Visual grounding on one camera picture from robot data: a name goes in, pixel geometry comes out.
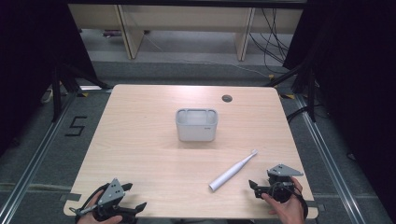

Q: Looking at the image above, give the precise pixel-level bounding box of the person's left hand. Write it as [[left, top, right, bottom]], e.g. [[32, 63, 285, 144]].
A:
[[77, 189, 123, 224]]

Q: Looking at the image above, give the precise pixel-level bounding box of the black metal stand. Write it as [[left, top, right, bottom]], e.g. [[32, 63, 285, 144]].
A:
[[263, 60, 319, 124], [50, 60, 111, 123]]

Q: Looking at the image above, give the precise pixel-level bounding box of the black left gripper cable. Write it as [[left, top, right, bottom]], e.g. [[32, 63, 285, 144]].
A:
[[74, 182, 110, 224]]

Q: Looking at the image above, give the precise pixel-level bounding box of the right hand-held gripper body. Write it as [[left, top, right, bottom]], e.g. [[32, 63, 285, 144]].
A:
[[265, 163, 304, 204]]

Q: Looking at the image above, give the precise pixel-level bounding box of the beige wooden desk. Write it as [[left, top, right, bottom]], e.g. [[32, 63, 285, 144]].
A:
[[67, 3, 304, 63]]

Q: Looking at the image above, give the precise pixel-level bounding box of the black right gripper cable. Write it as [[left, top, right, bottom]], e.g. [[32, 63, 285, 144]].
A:
[[290, 184, 310, 220]]

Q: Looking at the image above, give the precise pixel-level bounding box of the person's right hand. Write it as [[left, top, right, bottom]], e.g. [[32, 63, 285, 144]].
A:
[[261, 176, 306, 224]]

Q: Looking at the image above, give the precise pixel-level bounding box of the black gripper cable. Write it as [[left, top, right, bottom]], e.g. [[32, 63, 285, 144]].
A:
[[74, 182, 110, 224], [290, 184, 310, 220]]

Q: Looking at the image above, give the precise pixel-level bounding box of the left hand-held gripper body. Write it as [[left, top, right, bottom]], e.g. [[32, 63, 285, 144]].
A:
[[68, 177, 138, 224]]

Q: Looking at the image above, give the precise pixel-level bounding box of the white electric toothbrush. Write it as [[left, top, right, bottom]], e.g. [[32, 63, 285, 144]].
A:
[[207, 148, 259, 193]]

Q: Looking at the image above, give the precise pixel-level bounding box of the bundle of black cables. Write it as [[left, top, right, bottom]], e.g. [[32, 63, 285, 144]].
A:
[[247, 7, 291, 75]]

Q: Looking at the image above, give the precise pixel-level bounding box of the black curtain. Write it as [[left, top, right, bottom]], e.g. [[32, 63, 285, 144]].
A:
[[282, 0, 396, 216], [0, 0, 98, 158]]

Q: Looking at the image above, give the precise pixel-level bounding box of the grey toothbrush holder box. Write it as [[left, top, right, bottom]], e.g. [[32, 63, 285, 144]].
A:
[[175, 107, 219, 143]]

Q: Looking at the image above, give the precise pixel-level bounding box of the white coiled cable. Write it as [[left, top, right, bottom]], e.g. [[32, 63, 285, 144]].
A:
[[39, 88, 54, 105]]

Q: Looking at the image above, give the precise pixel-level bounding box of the aluminium floor rail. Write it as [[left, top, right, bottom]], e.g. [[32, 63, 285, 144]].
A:
[[0, 90, 79, 224], [292, 92, 366, 224]]

